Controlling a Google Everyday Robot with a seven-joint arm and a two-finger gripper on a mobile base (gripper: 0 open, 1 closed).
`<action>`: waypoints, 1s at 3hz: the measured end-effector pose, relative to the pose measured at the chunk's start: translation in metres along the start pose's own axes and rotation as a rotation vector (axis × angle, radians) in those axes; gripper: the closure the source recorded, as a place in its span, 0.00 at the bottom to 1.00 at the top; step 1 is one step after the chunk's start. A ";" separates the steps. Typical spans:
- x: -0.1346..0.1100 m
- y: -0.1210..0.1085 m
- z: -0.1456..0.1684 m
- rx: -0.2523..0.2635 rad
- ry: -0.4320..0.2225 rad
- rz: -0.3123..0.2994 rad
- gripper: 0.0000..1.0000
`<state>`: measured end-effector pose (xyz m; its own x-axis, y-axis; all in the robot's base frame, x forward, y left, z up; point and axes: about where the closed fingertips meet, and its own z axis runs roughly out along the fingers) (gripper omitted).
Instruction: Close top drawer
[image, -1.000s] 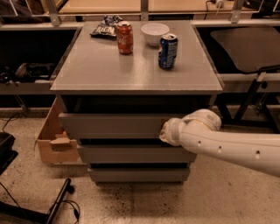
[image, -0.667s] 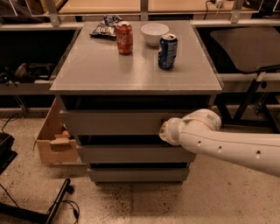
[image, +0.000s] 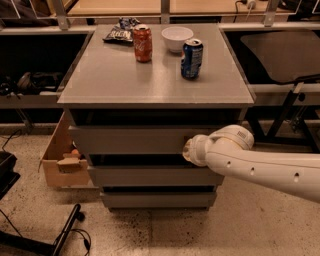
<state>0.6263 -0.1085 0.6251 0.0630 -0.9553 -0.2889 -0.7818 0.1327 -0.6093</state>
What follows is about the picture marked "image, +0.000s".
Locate grey top drawer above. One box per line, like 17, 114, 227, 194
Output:
69, 126, 214, 154

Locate grey drawer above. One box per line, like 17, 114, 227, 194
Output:
100, 192, 217, 208
69, 126, 214, 154
88, 166, 224, 187

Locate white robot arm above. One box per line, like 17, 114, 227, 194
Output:
183, 125, 320, 203

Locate grey drawer cabinet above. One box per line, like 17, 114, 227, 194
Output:
57, 23, 256, 212

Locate grey middle drawer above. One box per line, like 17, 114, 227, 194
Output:
88, 166, 224, 187

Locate grey bottom drawer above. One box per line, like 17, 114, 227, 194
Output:
100, 192, 217, 208

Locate blue soda can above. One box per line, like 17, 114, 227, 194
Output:
181, 38, 203, 80

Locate white bowl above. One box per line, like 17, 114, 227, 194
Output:
161, 26, 193, 53

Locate red soda can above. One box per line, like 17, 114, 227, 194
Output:
133, 24, 152, 63

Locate cardboard box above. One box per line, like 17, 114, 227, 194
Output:
41, 113, 92, 188

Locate black office chair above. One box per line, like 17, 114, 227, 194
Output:
241, 30, 320, 153

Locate dark chip bag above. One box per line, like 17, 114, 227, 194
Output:
103, 17, 140, 44

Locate white power adapter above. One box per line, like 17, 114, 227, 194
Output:
247, 0, 256, 10

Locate black headphones on shelf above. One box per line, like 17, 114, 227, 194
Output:
0, 72, 64, 96

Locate black stand base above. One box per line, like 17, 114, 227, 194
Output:
0, 151, 85, 256

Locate black floor cable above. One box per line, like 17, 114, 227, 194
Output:
53, 228, 92, 256

